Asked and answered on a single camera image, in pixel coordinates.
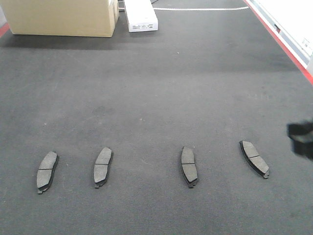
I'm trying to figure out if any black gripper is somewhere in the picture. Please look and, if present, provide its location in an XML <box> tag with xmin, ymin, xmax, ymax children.
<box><xmin>287</xmin><ymin>120</ymin><xmax>313</xmax><ymax>161</ymax></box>

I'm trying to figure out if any long white carton box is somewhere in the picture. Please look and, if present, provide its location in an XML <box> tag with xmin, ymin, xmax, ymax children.
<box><xmin>124</xmin><ymin>0</ymin><xmax>158</xmax><ymax>32</ymax></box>

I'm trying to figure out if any brake pad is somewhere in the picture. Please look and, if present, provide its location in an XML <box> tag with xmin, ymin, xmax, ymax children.
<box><xmin>180</xmin><ymin>146</ymin><xmax>198</xmax><ymax>188</ymax></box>
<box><xmin>36</xmin><ymin>151</ymin><xmax>59</xmax><ymax>194</ymax></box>
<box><xmin>93</xmin><ymin>147</ymin><xmax>113</xmax><ymax>188</ymax></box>
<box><xmin>240</xmin><ymin>141</ymin><xmax>269</xmax><ymax>179</ymax></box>

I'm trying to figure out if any brown cardboard box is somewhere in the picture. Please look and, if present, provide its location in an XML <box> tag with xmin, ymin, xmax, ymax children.
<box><xmin>0</xmin><ymin>0</ymin><xmax>119</xmax><ymax>37</ymax></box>

